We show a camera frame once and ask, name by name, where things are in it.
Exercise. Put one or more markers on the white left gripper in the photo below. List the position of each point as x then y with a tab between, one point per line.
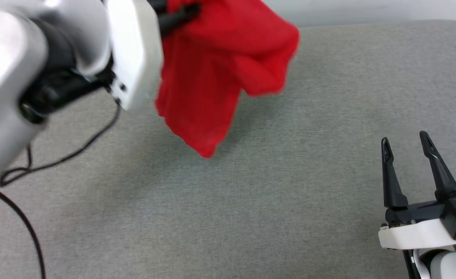
135	50

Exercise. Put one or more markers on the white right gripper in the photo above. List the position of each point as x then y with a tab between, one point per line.
413	234

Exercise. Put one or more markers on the red and white jersey garment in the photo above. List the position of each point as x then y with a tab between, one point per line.
212	77

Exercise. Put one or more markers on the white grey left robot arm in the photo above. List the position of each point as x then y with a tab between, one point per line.
7	77

